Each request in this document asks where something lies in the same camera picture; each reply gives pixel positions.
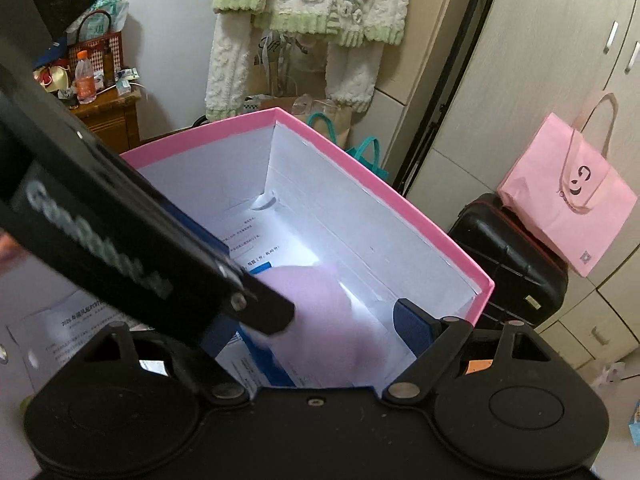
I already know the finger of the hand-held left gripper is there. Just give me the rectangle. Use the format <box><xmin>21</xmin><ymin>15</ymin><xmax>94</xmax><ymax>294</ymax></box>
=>
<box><xmin>220</xmin><ymin>255</ymin><xmax>297</xmax><ymax>337</ymax></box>

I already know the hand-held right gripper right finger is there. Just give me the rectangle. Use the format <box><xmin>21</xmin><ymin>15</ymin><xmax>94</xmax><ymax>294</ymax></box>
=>
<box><xmin>382</xmin><ymin>298</ymin><xmax>551</xmax><ymax>404</ymax></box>

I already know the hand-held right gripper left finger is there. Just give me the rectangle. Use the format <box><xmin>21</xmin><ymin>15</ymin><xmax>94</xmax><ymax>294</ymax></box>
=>
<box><xmin>75</xmin><ymin>322</ymin><xmax>251</xmax><ymax>408</ymax></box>

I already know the blue wet wipes pack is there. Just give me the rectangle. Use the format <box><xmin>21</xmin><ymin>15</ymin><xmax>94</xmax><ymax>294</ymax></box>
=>
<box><xmin>222</xmin><ymin>264</ymin><xmax>301</xmax><ymax>392</ymax></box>

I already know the purple plush toy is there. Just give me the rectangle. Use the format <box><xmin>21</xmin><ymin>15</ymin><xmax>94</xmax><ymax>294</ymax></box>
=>
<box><xmin>250</xmin><ymin>260</ymin><xmax>419</xmax><ymax>390</ymax></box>

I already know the pink cardboard box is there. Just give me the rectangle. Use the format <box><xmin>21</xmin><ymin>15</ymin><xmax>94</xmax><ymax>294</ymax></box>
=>
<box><xmin>120</xmin><ymin>106</ymin><xmax>497</xmax><ymax>392</ymax></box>

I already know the person's left hand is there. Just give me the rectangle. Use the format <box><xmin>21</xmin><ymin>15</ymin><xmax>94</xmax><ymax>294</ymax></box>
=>
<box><xmin>0</xmin><ymin>232</ymin><xmax>30</xmax><ymax>275</ymax></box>

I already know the white printed paper sheet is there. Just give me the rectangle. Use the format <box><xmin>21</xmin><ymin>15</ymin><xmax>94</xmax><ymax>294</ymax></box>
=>
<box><xmin>7</xmin><ymin>286</ymin><xmax>132</xmax><ymax>397</ymax></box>
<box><xmin>215</xmin><ymin>200</ymin><xmax>326</xmax><ymax>281</ymax></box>

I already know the wooden nightstand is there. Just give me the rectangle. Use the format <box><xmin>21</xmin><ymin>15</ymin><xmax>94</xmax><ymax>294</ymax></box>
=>
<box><xmin>70</xmin><ymin>87</ymin><xmax>144</xmax><ymax>157</ymax></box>

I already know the black suitcase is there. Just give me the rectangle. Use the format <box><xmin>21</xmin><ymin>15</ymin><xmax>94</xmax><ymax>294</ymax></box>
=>
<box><xmin>447</xmin><ymin>192</ymin><xmax>569</xmax><ymax>332</ymax></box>

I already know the orange drink bottle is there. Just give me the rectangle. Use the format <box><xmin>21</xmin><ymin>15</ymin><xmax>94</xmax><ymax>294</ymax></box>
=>
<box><xmin>75</xmin><ymin>49</ymin><xmax>97</xmax><ymax>105</ymax></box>

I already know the red checked basket bag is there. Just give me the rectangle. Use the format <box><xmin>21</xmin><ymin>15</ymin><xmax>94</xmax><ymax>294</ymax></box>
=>
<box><xmin>66</xmin><ymin>10</ymin><xmax>125</xmax><ymax>89</ymax></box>

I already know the pink tote bag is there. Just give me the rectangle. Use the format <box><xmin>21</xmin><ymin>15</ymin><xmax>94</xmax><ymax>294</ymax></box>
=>
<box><xmin>497</xmin><ymin>92</ymin><xmax>639</xmax><ymax>279</ymax></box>

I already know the green and white plastic bag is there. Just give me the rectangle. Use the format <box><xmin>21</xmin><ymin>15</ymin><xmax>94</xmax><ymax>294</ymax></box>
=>
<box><xmin>67</xmin><ymin>0</ymin><xmax>131</xmax><ymax>34</ymax></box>

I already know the brown paper bag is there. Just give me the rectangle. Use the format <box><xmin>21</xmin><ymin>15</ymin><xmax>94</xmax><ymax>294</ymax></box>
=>
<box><xmin>247</xmin><ymin>27</ymin><xmax>332</xmax><ymax>105</ymax></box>

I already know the black clothes rack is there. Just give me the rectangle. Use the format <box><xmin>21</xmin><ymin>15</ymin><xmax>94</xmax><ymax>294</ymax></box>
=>
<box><xmin>400</xmin><ymin>0</ymin><xmax>495</xmax><ymax>197</ymax></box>

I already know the beige wooden board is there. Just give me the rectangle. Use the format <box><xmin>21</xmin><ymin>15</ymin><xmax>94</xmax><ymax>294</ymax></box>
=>
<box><xmin>372</xmin><ymin>0</ymin><xmax>467</xmax><ymax>196</ymax></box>

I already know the beige wooden wardrobe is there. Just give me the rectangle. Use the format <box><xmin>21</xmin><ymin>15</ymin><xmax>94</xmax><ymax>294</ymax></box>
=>
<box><xmin>405</xmin><ymin>0</ymin><xmax>640</xmax><ymax>411</ymax></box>

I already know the paper bag with teal handles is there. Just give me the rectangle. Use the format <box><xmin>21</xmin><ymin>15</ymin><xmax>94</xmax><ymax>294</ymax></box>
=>
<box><xmin>292</xmin><ymin>95</ymin><xmax>354</xmax><ymax>149</ymax></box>

